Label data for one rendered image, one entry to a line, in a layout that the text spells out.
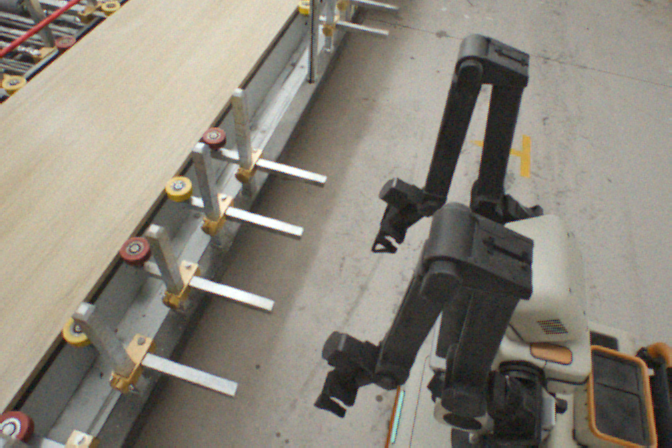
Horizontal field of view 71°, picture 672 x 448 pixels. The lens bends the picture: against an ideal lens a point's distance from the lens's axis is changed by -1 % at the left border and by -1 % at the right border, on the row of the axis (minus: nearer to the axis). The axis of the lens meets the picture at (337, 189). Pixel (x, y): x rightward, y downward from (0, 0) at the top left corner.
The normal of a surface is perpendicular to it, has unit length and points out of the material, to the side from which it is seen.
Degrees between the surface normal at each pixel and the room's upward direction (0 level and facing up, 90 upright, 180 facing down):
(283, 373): 0
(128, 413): 0
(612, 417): 0
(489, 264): 14
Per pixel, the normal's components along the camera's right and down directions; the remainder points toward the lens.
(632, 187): 0.07, -0.65
